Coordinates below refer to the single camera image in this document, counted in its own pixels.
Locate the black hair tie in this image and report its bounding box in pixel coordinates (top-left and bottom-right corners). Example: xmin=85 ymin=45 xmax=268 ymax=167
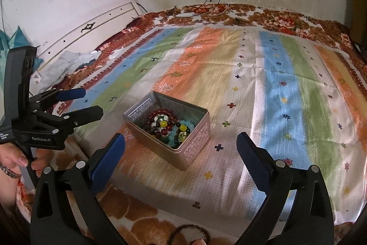
xmin=168 ymin=223 xmax=212 ymax=245

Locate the red bead bracelet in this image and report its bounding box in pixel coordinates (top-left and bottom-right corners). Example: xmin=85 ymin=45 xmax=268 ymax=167
xmin=146 ymin=109 xmax=177 ymax=133

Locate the white headboard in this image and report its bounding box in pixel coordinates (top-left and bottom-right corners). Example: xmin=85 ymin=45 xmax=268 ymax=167
xmin=37 ymin=0 xmax=144 ymax=62

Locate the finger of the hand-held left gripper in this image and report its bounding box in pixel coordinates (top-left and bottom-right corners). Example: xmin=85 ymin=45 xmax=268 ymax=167
xmin=32 ymin=105 xmax=104 ymax=134
xmin=28 ymin=88 xmax=87 ymax=111

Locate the grey cloth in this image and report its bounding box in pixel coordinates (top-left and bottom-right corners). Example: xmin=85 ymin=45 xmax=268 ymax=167
xmin=33 ymin=50 xmax=101 ymax=93

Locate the striped colourful mat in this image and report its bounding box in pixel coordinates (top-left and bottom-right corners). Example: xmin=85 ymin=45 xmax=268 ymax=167
xmin=54 ymin=24 xmax=367 ymax=226

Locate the brown floral blanket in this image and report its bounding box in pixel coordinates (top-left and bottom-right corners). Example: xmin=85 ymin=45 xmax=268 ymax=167
xmin=14 ymin=2 xmax=367 ymax=245

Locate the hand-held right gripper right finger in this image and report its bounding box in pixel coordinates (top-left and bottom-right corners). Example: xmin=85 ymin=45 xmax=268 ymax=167
xmin=236 ymin=132 xmax=336 ymax=245

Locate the teal pillow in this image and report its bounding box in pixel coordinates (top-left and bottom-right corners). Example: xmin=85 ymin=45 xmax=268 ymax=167
xmin=0 ymin=25 xmax=39 ymax=73

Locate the dark wrist bracelet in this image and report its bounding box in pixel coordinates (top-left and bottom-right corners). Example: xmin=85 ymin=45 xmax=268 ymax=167
xmin=0 ymin=163 xmax=22 ymax=179

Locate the person's left hand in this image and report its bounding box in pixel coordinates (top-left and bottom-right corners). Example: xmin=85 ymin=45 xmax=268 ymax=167
xmin=0 ymin=144 xmax=51 ymax=179

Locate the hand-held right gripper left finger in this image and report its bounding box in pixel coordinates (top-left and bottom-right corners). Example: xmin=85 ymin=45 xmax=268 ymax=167
xmin=30 ymin=133 xmax=127 ymax=245

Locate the person's left forearm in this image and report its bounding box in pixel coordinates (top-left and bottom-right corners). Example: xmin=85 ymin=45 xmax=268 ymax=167
xmin=0 ymin=169 xmax=22 ymax=211

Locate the yellow and black bead bracelet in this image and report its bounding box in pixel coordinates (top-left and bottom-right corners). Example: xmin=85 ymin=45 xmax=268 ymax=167
xmin=153 ymin=116 xmax=190 ymax=140

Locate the silver tin box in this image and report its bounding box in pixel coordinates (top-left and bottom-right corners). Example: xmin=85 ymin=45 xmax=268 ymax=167
xmin=123 ymin=91 xmax=211 ymax=171

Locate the light blue bead bracelet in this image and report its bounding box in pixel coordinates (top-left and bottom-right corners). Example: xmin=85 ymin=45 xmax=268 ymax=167
xmin=165 ymin=119 xmax=197 ymax=149

